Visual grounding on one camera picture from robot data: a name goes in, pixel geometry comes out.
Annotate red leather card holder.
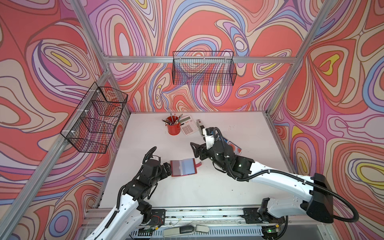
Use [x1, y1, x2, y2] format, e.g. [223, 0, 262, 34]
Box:
[170, 158, 202, 177]

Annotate red pen cup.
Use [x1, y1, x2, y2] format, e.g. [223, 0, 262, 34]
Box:
[167, 123, 181, 136]

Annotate clear plastic card tray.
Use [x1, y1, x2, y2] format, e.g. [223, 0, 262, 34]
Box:
[224, 138, 242, 155]

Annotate black wire basket back wall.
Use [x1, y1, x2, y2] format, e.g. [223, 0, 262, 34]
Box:
[172, 51, 238, 86]

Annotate black wire basket left wall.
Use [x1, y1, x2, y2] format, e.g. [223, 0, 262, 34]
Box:
[61, 83, 128, 154]

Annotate white calculator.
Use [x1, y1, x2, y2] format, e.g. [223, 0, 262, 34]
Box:
[179, 116, 199, 136]

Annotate black wire basket wall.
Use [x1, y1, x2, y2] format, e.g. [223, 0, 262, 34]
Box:
[172, 51, 238, 86]
[61, 83, 128, 154]

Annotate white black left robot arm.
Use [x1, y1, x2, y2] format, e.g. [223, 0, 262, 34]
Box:
[86, 147, 172, 240]

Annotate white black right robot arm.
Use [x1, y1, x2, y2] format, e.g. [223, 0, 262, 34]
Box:
[190, 141, 360, 224]

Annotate black silver stapler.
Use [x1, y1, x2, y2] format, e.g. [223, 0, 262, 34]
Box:
[197, 120, 205, 134]

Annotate pens in cup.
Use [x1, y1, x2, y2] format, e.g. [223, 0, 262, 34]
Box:
[162, 114, 183, 126]

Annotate red credit card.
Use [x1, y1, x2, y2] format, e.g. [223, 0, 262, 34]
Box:
[228, 142, 242, 155]

